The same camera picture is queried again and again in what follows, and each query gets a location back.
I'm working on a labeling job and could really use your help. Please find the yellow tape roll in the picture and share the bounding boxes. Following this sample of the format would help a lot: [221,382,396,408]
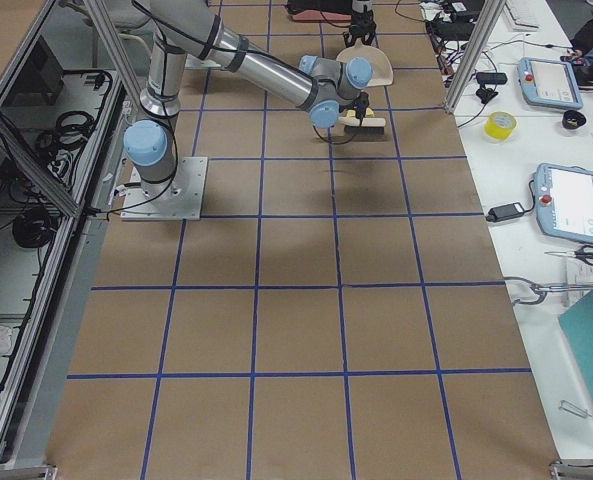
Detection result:
[484,111,517,141]

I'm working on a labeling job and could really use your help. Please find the black scissors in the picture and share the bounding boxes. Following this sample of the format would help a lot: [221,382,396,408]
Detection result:
[545,244,593,266]

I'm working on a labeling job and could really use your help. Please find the beige brush black bristles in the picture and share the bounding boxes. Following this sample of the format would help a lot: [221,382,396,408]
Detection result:
[338,108,386,135]

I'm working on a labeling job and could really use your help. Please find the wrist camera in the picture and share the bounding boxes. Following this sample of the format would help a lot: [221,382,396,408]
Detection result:
[353,91,369,122]

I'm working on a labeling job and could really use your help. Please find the beige plastic dustpan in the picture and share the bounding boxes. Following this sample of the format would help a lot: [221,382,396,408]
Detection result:
[336,43,393,88]

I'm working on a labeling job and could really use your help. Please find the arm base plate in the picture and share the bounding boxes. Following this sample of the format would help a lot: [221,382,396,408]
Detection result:
[119,157,208,221]
[185,54,221,70]

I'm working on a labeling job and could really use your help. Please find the blue teach pendant near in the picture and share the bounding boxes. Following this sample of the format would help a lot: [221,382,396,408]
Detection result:
[533,163,593,245]

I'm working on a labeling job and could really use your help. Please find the black power adapter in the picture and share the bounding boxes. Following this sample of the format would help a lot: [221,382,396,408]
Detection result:
[485,202,525,223]

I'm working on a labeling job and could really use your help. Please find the small black bowl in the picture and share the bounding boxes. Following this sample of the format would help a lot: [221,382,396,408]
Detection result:
[561,110,587,131]

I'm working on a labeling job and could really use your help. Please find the blue teach pendant far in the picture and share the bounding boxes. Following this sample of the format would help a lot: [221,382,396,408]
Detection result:
[517,57,583,110]

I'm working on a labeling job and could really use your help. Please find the blue teach pendant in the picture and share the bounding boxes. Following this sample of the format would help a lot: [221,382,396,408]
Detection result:
[533,163,593,245]
[517,57,583,110]

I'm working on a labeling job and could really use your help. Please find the bin with black bag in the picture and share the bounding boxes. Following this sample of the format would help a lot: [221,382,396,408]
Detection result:
[285,0,352,23]

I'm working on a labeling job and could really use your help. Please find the aluminium frame post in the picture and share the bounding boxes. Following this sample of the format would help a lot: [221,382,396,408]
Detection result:
[444,0,505,114]

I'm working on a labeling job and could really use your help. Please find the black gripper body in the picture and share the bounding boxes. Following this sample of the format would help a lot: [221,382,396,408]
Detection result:
[348,17,376,41]

